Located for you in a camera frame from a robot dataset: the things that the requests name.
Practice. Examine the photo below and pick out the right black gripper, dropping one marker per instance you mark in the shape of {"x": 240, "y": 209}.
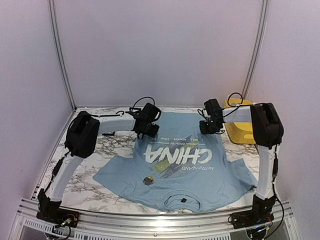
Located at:
{"x": 204, "y": 131}

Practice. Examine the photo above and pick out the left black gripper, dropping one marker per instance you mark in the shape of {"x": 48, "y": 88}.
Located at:
{"x": 152, "y": 133}

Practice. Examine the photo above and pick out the black brooch box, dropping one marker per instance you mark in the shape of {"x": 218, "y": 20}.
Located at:
{"x": 108, "y": 134}

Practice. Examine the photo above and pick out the light blue printed t-shirt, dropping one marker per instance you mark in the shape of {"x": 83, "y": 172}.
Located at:
{"x": 190, "y": 169}

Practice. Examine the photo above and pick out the white round brooch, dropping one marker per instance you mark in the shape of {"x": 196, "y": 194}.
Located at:
{"x": 148, "y": 180}

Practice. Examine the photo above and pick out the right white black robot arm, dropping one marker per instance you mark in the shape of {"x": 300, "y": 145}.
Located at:
{"x": 267, "y": 131}

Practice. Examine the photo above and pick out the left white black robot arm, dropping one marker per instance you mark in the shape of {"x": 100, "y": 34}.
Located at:
{"x": 80, "y": 142}

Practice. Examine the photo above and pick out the yellow plastic basket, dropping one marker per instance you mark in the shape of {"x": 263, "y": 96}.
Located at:
{"x": 239, "y": 132}

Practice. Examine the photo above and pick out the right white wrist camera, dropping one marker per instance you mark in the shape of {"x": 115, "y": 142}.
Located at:
{"x": 201, "y": 113}

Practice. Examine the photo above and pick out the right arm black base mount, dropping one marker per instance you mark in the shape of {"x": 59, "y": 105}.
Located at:
{"x": 244, "y": 219}

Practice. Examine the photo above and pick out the right aluminium wall post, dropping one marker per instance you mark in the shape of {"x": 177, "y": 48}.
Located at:
{"x": 257, "y": 47}

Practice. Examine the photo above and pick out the aluminium wall post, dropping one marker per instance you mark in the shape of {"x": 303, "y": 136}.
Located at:
{"x": 59, "y": 53}
{"x": 257, "y": 47}

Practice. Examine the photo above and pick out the aluminium front frame rail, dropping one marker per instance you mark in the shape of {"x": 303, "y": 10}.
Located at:
{"x": 92, "y": 225}

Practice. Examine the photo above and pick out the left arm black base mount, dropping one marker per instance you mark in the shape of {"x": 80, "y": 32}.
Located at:
{"x": 61, "y": 216}

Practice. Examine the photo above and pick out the left aluminium wall post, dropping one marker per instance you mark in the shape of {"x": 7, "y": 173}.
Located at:
{"x": 59, "y": 53}

